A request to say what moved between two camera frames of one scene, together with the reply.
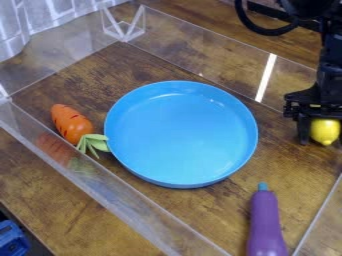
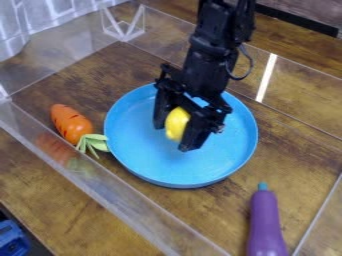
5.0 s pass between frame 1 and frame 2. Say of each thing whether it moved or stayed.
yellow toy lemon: moved
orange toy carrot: stayed
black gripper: moved
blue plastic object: stayed
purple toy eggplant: stayed
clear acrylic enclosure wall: stayed
